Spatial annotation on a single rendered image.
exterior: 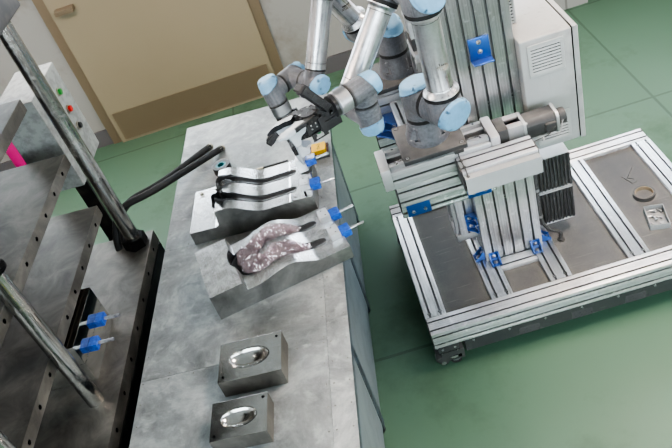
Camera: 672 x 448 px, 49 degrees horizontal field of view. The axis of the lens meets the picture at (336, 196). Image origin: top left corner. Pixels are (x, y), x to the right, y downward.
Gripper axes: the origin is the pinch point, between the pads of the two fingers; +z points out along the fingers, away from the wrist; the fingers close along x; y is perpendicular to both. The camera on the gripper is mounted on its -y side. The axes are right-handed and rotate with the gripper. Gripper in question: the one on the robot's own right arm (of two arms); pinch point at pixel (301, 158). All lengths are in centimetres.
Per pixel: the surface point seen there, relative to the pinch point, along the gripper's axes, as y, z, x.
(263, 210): -18.0, 5.7, -17.4
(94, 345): -76, 4, -67
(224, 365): -30, 14, -85
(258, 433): -20, 21, -110
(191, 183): -55, 3, 25
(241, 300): -27, 14, -57
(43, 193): -75, -41, -37
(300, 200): -3.6, 7.6, -17.3
